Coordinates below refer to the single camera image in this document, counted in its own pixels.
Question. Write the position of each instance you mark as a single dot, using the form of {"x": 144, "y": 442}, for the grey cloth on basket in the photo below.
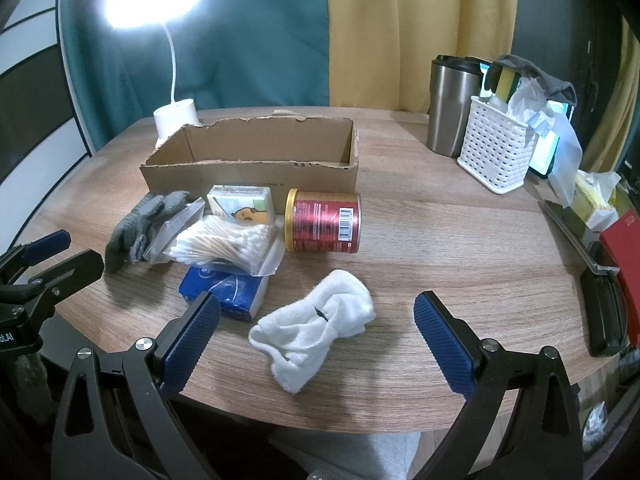
{"x": 554, "y": 89}

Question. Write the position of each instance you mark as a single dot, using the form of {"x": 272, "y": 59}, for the black case on table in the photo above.
{"x": 604, "y": 301}

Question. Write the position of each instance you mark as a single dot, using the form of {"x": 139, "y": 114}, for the stainless steel tumbler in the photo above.
{"x": 454, "y": 81}

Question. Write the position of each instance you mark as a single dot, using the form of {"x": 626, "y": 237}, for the clear plastic bag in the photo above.
{"x": 557, "y": 152}

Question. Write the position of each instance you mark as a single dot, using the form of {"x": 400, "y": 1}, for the white sock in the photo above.
{"x": 297, "y": 337}

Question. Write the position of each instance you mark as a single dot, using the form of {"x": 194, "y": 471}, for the open cardboard box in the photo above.
{"x": 281, "y": 152}

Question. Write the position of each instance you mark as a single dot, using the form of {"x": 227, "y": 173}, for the green tissue pack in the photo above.
{"x": 242, "y": 202}

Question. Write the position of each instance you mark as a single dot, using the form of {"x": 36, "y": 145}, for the blue tissue pack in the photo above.
{"x": 240, "y": 295}

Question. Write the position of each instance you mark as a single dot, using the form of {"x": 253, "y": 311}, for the white perforated plastic basket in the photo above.
{"x": 496, "y": 149}

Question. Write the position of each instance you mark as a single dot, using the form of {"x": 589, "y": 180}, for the red book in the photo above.
{"x": 622, "y": 243}

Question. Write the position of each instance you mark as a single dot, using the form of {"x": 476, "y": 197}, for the yellow green sponge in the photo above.
{"x": 502, "y": 81}

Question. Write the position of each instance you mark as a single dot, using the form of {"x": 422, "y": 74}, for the bag of cotton swabs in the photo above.
{"x": 256, "y": 249}

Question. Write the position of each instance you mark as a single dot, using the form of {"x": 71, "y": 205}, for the grey knitted glove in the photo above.
{"x": 132, "y": 234}

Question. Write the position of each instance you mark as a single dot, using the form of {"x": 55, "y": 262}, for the white desk lamp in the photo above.
{"x": 133, "y": 14}

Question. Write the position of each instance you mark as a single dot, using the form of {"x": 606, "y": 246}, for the yellow curtain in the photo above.
{"x": 381, "y": 51}

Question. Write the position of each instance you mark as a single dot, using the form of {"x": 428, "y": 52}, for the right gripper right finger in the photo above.
{"x": 469, "y": 366}

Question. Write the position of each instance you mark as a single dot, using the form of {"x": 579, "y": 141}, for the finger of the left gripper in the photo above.
{"x": 19, "y": 258}
{"x": 65, "y": 279}

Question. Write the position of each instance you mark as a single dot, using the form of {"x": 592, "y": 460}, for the small clear zip bag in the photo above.
{"x": 157, "y": 251}

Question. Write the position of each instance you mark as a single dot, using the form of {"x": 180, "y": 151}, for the red gold tin can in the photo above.
{"x": 322, "y": 222}

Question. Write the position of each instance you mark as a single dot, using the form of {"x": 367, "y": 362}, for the yellow tissue pack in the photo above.
{"x": 592, "y": 194}

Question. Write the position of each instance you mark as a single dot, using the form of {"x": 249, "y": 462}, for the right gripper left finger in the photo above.
{"x": 162, "y": 369}

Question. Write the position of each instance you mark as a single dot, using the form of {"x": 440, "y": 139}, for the teal curtain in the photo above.
{"x": 230, "y": 53}

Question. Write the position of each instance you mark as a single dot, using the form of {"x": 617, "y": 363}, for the smartphone with lit screen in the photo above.
{"x": 548, "y": 141}

